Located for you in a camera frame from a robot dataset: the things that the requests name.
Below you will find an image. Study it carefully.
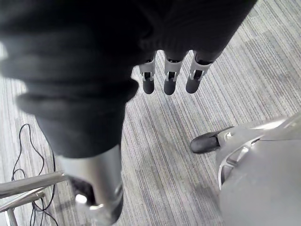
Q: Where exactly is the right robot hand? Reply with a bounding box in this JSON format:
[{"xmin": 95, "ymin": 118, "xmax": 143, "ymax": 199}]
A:
[{"xmin": 0, "ymin": 0, "xmax": 259, "ymax": 224}]

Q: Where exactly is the silver metal frame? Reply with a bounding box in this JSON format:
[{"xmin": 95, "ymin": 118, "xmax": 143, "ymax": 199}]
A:
[{"xmin": 0, "ymin": 170, "xmax": 106, "ymax": 226}]

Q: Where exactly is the dark robot foot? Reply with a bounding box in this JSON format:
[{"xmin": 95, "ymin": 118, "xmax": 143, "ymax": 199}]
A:
[{"xmin": 190, "ymin": 131, "xmax": 222, "ymax": 154}]

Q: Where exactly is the silver robot leg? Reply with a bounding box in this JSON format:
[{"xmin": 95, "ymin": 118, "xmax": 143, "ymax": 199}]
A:
[{"xmin": 215, "ymin": 115, "xmax": 301, "ymax": 226}]

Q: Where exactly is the thin black cable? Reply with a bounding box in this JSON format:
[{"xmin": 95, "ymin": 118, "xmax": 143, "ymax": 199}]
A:
[{"xmin": 11, "ymin": 123, "xmax": 59, "ymax": 226}]

